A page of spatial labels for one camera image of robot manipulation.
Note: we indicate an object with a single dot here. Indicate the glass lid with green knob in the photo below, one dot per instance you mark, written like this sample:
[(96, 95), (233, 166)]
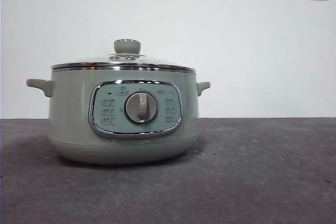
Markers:
[(127, 47)]

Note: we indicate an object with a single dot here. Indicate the green electric cooking pot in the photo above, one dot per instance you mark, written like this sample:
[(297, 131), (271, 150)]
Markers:
[(71, 119)]

